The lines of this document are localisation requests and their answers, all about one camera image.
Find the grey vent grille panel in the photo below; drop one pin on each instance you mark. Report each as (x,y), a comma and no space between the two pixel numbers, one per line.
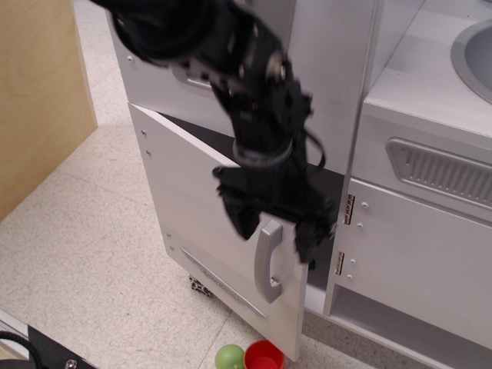
(441,171)

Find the grey fridge door handle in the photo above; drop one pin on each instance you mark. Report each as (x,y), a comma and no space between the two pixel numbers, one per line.
(270,237)

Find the white toy kitchen counter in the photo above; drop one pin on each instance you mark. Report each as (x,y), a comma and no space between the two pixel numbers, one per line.
(419,87)

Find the lower oven door hinge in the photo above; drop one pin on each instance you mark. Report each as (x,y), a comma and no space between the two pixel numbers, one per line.
(339,263)

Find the green toy ball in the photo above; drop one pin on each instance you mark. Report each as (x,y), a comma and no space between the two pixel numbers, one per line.
(229,356)

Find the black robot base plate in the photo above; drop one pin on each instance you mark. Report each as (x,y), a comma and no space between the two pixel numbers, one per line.
(55,355)

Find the red toy cup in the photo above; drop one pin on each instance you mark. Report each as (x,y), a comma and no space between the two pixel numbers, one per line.
(263,354)

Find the aluminium extrusion foot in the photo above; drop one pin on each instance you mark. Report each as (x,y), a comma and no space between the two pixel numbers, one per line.
(196,285)

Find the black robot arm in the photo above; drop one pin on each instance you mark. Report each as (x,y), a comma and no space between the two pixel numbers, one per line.
(251,76)

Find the plywood board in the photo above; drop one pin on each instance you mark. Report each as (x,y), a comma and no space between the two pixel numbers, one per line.
(46,106)

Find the grey ice dispenser recess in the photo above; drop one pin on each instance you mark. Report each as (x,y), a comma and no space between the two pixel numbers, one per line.
(188,78)

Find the grey round sink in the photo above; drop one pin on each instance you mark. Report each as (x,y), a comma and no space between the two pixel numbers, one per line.
(471,58)

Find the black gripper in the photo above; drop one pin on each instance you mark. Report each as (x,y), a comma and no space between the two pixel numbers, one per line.
(285,191)

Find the white toy fridge cabinet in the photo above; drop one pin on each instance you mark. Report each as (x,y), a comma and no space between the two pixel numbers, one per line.
(328,44)

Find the white low fridge door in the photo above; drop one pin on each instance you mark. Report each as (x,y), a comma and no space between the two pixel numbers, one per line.
(200,237)

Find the aluminium frame rail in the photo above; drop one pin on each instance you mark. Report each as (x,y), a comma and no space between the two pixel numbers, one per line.
(11,349)

